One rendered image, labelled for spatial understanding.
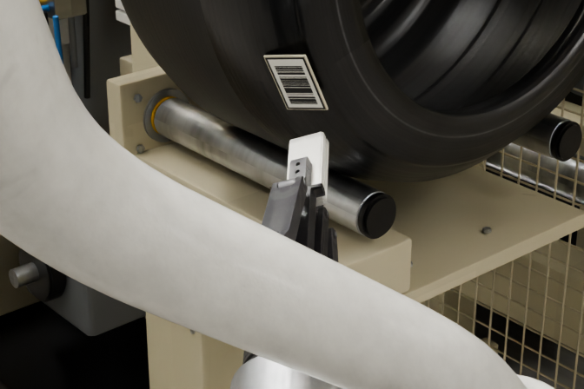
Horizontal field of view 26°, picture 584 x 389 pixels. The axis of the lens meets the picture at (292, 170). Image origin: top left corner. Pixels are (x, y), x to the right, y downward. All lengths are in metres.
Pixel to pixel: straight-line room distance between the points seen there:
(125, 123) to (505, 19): 0.44
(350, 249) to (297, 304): 0.61
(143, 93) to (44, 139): 0.89
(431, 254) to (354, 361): 0.72
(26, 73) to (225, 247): 0.13
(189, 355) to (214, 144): 0.41
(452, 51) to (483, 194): 0.17
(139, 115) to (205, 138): 0.10
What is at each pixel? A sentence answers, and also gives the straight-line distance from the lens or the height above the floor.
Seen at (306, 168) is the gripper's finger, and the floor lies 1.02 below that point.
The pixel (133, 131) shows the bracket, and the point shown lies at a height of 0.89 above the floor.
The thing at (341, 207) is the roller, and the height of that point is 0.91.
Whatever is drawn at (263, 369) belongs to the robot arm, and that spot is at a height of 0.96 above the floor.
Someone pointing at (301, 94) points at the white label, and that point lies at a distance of 1.07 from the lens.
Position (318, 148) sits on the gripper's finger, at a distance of 1.02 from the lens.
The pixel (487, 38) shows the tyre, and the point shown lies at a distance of 1.46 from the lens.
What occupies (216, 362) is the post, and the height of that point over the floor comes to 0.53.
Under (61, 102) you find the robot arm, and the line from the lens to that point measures 0.52.
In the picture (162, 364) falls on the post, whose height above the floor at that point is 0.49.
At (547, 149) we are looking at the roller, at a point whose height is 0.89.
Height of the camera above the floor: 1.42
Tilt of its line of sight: 24 degrees down
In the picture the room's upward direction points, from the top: straight up
